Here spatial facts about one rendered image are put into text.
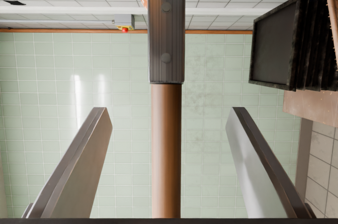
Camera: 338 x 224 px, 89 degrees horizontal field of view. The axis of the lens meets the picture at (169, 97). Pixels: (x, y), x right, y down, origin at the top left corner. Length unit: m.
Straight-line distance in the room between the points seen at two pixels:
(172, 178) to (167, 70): 0.10
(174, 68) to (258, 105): 1.46
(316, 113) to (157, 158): 0.83
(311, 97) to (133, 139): 1.20
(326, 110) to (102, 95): 1.36
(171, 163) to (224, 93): 1.32
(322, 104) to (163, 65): 0.82
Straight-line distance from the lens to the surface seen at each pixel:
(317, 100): 0.94
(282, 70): 0.71
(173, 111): 0.16
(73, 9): 1.14
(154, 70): 0.15
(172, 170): 0.18
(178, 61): 0.15
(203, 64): 1.43
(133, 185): 1.70
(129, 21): 1.11
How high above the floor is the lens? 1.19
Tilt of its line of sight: level
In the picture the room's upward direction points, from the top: 90 degrees counter-clockwise
